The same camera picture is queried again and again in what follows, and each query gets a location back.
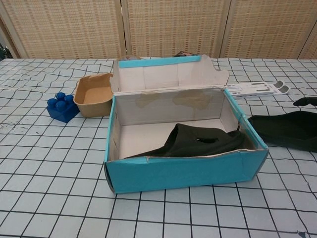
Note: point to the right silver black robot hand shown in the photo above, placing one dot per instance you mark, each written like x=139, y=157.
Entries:
x=307, y=101

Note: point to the black slipper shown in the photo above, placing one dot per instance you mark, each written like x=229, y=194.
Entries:
x=198, y=143
x=284, y=134

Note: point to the teal cardboard shoe box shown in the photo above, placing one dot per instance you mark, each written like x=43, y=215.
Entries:
x=185, y=173

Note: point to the small black snack packet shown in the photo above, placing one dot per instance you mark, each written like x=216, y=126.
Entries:
x=185, y=53

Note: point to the bamboo folding screen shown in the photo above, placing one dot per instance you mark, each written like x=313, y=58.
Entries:
x=173, y=24

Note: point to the brown paper tray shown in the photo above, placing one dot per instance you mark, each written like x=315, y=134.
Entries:
x=91, y=109

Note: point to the blue toy building block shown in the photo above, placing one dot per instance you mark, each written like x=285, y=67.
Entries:
x=62, y=114

